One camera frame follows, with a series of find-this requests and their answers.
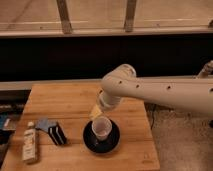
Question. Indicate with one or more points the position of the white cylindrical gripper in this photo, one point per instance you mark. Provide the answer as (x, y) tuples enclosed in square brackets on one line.
[(106, 102)]

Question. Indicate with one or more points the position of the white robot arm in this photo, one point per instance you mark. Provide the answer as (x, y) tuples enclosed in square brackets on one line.
[(191, 93)]

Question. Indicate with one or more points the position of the clear plastic cup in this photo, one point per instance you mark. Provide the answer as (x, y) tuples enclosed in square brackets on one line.
[(101, 127)]

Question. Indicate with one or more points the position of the black round plate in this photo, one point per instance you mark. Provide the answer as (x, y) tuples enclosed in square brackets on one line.
[(97, 146)]

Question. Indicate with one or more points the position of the blue cloth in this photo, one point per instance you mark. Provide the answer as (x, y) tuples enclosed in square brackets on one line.
[(44, 124)]

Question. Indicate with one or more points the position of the white glue bottle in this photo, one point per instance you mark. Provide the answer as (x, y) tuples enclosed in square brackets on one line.
[(30, 144)]

